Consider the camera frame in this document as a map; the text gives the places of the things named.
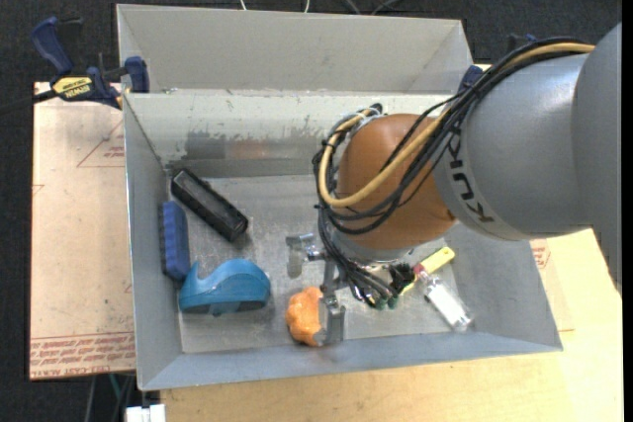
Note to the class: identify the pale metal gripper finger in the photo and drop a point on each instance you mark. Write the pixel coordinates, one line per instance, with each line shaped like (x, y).
(296, 257)
(334, 321)

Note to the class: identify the orange toy pastry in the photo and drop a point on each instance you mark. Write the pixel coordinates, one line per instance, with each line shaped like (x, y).
(304, 313)

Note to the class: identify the blue whale-shaped tape dispenser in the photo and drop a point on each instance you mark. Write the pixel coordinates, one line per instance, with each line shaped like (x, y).
(225, 286)

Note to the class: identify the long black box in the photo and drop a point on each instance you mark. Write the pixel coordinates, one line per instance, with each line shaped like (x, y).
(210, 205)

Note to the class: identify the yellow flat plastic stick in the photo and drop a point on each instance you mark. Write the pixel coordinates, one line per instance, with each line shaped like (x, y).
(439, 259)

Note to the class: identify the small clear bottle red cap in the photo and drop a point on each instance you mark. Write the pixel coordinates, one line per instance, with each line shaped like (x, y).
(447, 304)

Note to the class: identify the dark blue brush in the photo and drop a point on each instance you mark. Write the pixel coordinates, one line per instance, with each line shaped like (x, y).
(174, 239)

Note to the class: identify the grey metal bin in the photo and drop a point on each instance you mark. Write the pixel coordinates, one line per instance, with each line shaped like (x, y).
(277, 64)

